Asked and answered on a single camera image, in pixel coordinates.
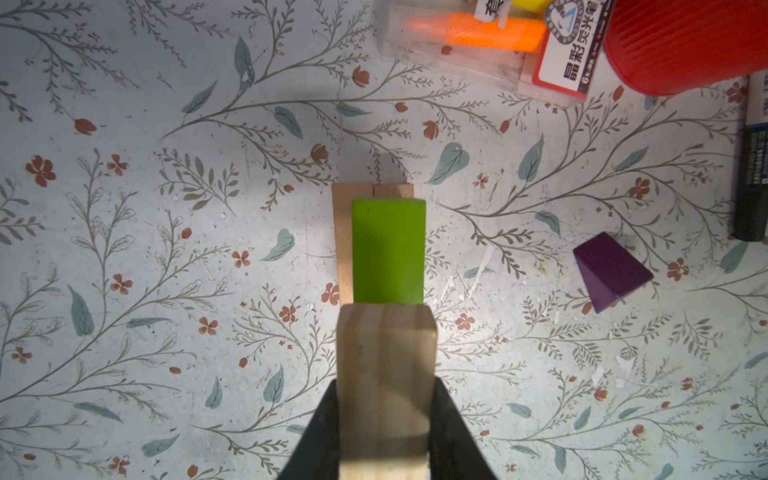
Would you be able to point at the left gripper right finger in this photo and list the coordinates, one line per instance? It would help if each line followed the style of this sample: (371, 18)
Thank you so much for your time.
(453, 453)

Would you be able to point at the red pen cup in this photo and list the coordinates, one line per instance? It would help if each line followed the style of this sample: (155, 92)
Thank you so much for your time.
(662, 48)

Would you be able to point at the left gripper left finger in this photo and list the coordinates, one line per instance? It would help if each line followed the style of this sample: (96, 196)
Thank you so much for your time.
(317, 455)

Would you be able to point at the black marker pen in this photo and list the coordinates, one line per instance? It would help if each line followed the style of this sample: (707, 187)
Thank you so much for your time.
(750, 213)

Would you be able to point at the wood block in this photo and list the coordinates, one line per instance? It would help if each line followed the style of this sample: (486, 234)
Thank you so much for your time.
(343, 195)
(386, 358)

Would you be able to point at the purple block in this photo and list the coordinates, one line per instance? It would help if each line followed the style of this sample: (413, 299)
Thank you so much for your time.
(610, 273)

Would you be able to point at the green block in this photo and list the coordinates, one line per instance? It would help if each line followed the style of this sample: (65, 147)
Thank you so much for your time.
(389, 249)

